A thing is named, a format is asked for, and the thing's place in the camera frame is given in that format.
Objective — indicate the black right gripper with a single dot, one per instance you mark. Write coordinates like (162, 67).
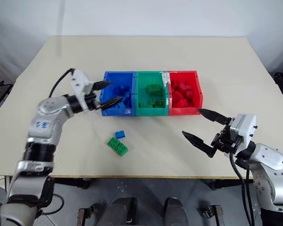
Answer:
(225, 140)

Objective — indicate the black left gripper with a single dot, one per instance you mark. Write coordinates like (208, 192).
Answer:
(91, 101)

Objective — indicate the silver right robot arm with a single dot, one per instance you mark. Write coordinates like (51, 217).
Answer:
(271, 157)

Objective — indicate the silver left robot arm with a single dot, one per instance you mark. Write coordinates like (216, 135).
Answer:
(49, 110)

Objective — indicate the blue plastic bin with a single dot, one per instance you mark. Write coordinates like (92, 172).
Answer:
(118, 78)

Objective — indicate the red building block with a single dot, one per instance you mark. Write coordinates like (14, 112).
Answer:
(190, 94)
(178, 95)
(181, 103)
(182, 86)

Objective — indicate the small green studded block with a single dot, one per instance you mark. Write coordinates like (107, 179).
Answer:
(145, 105)

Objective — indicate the green plastic bin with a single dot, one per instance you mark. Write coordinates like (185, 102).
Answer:
(146, 78)

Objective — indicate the small blue building block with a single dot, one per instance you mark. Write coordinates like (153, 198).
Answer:
(120, 134)

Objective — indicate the dark green rounded block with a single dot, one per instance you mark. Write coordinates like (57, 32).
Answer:
(153, 89)

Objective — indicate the green studded building block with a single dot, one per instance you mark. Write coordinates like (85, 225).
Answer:
(113, 142)
(121, 149)

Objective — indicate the flat green block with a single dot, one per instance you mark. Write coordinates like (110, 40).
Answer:
(159, 103)

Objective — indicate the red plastic bin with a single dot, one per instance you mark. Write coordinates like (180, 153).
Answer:
(181, 76)

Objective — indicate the white tape strip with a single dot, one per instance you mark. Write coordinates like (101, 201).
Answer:
(165, 78)

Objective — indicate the rusty metal table foot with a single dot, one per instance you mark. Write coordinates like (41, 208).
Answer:
(87, 215)
(214, 214)

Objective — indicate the dark rounded shape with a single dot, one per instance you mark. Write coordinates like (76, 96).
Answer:
(175, 212)
(120, 212)

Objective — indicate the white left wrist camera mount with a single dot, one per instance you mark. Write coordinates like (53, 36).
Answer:
(79, 81)

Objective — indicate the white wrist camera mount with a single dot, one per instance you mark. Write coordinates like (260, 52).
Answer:
(79, 81)
(246, 128)

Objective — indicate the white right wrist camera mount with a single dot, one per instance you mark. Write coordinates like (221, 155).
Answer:
(246, 128)

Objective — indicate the black table frame bar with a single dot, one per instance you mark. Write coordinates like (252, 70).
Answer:
(72, 183)
(226, 184)

